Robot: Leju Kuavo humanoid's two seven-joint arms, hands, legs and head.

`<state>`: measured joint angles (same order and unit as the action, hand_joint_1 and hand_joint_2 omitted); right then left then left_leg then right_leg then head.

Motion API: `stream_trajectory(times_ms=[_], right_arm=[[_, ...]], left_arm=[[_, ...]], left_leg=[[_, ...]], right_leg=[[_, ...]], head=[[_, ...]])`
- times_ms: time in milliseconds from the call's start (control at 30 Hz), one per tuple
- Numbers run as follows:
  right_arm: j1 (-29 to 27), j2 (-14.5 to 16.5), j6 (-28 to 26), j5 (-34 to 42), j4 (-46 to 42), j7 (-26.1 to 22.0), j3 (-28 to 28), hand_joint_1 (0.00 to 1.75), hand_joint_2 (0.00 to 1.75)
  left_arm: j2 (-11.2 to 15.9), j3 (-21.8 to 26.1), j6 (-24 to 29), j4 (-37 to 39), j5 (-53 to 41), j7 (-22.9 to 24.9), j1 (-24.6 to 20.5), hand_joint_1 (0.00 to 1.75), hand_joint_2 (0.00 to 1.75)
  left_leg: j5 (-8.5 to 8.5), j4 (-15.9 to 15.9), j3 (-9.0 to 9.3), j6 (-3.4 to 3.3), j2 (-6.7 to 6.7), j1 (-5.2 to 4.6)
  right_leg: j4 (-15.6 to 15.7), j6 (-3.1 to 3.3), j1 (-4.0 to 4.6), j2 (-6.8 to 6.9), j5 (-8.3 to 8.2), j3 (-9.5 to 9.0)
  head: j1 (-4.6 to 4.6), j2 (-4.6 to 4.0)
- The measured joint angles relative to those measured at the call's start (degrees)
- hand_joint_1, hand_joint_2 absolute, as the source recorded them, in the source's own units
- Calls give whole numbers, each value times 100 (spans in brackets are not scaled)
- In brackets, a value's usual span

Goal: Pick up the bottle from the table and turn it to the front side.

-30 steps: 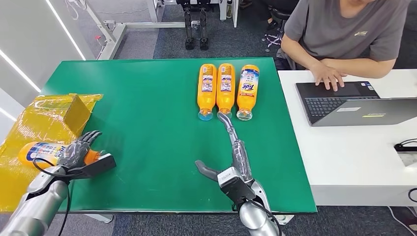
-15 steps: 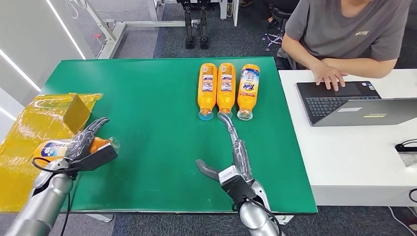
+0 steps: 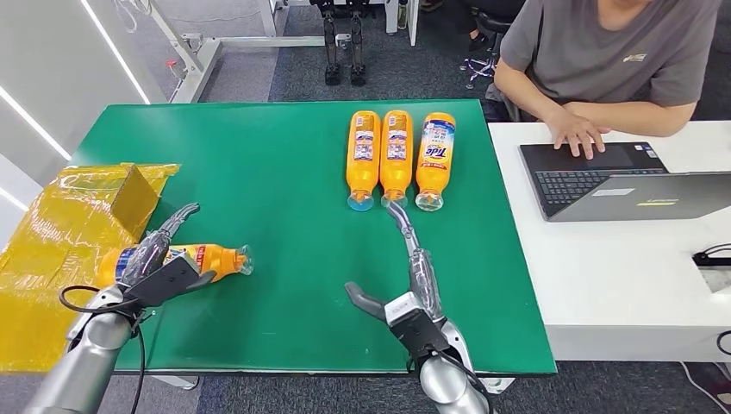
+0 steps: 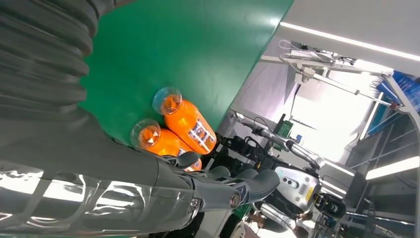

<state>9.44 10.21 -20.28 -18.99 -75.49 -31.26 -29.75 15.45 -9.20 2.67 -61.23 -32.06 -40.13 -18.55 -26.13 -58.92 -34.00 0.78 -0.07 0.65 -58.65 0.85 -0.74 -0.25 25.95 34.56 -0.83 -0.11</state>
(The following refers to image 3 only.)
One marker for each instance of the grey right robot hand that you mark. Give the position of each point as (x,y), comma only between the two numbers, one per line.
(425,280)

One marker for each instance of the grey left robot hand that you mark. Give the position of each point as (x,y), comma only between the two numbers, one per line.
(145,257)

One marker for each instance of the orange Tide detergent bottle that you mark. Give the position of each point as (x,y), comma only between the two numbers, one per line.
(220,260)

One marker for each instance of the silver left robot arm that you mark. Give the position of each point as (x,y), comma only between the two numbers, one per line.
(85,365)

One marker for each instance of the orange Tide bottle label up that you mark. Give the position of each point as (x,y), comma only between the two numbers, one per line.
(435,171)

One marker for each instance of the orange detergent bottle clear cap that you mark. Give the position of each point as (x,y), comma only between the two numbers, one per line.
(396,168)

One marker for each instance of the orange detergent bottle blue cap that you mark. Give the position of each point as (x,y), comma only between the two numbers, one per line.
(362,166)

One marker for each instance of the yellow taped cardboard box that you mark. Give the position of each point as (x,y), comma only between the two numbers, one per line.
(51,257)

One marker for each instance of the person's hand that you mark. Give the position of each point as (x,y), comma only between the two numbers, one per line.
(574,131)

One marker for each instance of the dark grey laptop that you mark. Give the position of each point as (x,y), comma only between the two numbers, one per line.
(645,200)

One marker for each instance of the black robot legs stand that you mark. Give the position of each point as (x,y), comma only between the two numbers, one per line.
(334,48)

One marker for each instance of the white desk leg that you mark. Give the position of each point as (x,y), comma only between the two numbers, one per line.
(413,20)

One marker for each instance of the black office chair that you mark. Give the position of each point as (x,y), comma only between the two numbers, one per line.
(488,25)

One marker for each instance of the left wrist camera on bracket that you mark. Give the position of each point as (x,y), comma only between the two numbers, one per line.
(165,283)

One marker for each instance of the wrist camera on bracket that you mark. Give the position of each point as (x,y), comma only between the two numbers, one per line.
(414,326)
(165,283)

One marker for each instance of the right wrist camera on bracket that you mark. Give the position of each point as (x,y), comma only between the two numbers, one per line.
(414,326)

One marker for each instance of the white metal frame stand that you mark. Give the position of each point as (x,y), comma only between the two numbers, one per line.
(197,57)

